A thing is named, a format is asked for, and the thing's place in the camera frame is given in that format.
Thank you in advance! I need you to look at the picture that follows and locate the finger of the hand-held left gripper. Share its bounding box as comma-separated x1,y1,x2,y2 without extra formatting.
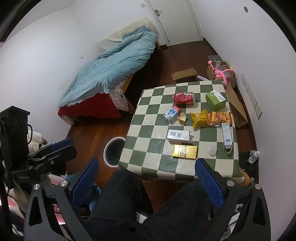
29,138,74,159
28,146,78,174

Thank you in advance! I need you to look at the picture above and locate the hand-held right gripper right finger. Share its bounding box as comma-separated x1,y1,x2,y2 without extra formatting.
194,158,272,241

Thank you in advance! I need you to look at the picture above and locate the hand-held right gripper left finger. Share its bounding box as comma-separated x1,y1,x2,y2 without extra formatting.
24,158,109,241

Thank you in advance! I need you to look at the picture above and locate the white round trash bin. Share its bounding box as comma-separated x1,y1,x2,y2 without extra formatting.
103,137,126,168

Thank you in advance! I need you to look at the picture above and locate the yellow snack packet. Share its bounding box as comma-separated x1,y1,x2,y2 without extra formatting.
190,109,210,129

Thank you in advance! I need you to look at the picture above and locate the person's left forearm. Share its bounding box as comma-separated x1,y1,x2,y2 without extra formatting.
7,182,30,214

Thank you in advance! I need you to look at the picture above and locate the white fluffy cloth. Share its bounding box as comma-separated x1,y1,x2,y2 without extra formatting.
28,131,48,150

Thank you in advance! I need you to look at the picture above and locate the orange drink bottle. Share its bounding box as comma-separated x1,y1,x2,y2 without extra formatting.
240,170,251,187

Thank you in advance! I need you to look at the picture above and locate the gold box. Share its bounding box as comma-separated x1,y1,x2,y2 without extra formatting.
172,144,198,160

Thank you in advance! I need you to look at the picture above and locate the person's right leg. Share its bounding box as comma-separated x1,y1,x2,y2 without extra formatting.
142,181,222,241

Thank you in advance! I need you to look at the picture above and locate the person's leg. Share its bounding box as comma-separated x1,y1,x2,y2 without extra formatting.
142,181,222,241
92,169,154,232

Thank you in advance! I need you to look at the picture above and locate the person's left leg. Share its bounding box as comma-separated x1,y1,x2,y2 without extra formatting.
92,169,154,232

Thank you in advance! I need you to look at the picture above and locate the red bed base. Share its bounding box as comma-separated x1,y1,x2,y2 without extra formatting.
58,93,123,126

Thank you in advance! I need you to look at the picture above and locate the tall white blue box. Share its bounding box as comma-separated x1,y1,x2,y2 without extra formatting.
221,123,233,150

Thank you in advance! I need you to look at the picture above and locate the clear water bottle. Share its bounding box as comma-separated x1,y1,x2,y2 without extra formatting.
248,150,260,164

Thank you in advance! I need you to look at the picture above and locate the flat white box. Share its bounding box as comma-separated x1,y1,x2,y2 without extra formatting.
166,130,193,143

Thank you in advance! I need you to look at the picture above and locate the orange snack packet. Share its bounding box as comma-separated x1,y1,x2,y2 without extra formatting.
208,111,232,127

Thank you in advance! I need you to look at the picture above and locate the pink patterned bed sheet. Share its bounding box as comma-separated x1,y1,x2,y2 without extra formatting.
110,85,129,112

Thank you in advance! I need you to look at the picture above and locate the blue white milk carton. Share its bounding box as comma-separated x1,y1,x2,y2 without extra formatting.
164,106,182,124

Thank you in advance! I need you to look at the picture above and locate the brown paper bag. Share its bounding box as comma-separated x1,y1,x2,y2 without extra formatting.
225,81,248,128

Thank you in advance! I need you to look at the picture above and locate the green cardboard box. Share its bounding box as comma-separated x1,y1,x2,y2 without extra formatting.
205,90,226,112

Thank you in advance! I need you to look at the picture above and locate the red soda can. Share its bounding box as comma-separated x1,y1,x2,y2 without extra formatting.
173,92,195,105

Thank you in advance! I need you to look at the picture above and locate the light blue duvet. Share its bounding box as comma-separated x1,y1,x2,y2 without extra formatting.
60,30,158,108

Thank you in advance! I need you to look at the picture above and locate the green checkered table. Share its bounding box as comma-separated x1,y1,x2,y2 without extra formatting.
118,79,241,182

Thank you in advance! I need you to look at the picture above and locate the pink toy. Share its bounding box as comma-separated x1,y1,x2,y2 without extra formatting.
208,60,234,86

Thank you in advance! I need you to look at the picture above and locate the open cardboard box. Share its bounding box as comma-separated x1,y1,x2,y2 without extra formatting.
206,61,237,90

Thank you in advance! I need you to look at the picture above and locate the small wooden stool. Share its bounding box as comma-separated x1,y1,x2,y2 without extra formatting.
171,68,198,83

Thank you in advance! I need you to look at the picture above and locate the cream pillow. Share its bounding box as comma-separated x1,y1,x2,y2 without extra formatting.
99,17,154,50

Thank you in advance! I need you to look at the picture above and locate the white door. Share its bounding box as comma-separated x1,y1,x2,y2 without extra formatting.
147,0,204,47

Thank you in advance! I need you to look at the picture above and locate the wooden bed frame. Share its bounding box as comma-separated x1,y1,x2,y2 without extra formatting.
121,74,136,114

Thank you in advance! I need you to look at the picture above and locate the row of wall sockets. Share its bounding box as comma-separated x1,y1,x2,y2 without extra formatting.
240,74,263,120

